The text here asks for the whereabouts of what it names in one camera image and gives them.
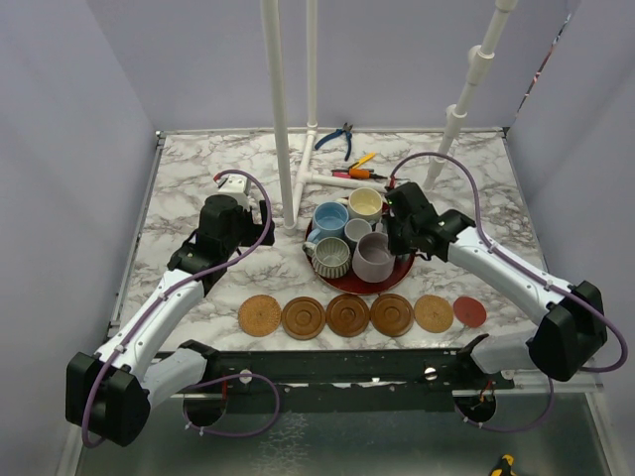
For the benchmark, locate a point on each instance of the black metal base rail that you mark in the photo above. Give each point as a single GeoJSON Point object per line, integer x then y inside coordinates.
{"type": "Point", "coordinates": [352, 381]}

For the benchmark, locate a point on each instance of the yellow black tool handle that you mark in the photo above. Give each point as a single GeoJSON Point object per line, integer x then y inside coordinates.
{"type": "Point", "coordinates": [504, 466]}

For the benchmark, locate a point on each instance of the brown wooden coaster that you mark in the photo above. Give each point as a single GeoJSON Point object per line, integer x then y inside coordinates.
{"type": "Point", "coordinates": [347, 315]}
{"type": "Point", "coordinates": [392, 315]}
{"type": "Point", "coordinates": [303, 318]}

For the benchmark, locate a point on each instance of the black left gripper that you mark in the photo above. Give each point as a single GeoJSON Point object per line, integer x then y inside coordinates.
{"type": "Point", "coordinates": [257, 233]}

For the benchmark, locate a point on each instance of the small grey cup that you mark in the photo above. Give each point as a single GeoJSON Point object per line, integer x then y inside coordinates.
{"type": "Point", "coordinates": [355, 229]}

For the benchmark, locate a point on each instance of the aluminium table edge strip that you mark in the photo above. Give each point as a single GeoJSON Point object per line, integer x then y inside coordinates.
{"type": "Point", "coordinates": [120, 297]}

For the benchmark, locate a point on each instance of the dark red round tray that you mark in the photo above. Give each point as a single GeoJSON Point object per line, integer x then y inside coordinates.
{"type": "Point", "coordinates": [350, 283]}

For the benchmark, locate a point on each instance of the white PVC pipe frame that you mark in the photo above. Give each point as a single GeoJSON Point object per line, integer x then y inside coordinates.
{"type": "Point", "coordinates": [292, 185]}

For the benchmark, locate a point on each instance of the cream yellow mug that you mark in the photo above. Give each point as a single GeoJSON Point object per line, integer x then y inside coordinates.
{"type": "Point", "coordinates": [364, 203]}

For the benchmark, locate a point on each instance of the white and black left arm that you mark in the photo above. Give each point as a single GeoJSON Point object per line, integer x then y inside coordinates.
{"type": "Point", "coordinates": [110, 393]}

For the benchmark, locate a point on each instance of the lilac mug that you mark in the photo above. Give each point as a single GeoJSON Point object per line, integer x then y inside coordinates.
{"type": "Point", "coordinates": [372, 260]}

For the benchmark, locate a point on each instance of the thin red round coaster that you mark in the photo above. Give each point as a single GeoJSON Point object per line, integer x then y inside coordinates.
{"type": "Point", "coordinates": [469, 311]}

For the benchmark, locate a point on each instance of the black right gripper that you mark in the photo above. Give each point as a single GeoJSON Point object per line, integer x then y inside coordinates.
{"type": "Point", "coordinates": [397, 246]}

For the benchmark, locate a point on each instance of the woven rattan coaster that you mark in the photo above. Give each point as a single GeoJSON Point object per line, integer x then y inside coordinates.
{"type": "Point", "coordinates": [433, 313]}
{"type": "Point", "coordinates": [259, 315]}

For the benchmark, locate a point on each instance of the yellow utility knife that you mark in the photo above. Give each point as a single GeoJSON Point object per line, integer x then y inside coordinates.
{"type": "Point", "coordinates": [362, 161]}

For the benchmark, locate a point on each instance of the ribbed grey cup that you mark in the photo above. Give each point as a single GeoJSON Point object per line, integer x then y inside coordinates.
{"type": "Point", "coordinates": [332, 258]}

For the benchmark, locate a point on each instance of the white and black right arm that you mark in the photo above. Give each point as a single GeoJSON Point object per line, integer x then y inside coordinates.
{"type": "Point", "coordinates": [568, 331]}

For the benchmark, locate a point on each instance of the light blue mug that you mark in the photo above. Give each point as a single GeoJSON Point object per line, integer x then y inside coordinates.
{"type": "Point", "coordinates": [328, 221]}

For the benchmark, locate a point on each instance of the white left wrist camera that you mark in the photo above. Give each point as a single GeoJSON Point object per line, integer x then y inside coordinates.
{"type": "Point", "coordinates": [235, 186]}

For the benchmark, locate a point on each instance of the orange handled screwdriver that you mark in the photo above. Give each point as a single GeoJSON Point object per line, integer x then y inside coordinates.
{"type": "Point", "coordinates": [364, 174]}

